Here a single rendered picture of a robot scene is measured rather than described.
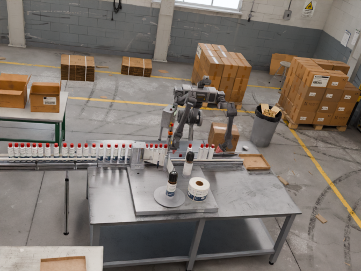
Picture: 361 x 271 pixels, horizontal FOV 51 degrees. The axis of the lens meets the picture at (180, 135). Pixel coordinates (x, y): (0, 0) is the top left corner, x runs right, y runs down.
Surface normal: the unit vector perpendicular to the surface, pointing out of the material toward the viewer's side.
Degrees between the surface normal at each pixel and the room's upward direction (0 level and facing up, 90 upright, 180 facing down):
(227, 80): 88
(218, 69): 90
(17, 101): 90
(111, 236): 0
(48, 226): 0
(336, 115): 89
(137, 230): 0
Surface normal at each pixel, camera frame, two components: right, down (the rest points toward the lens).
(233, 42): 0.15, 0.54
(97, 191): 0.16, -0.84
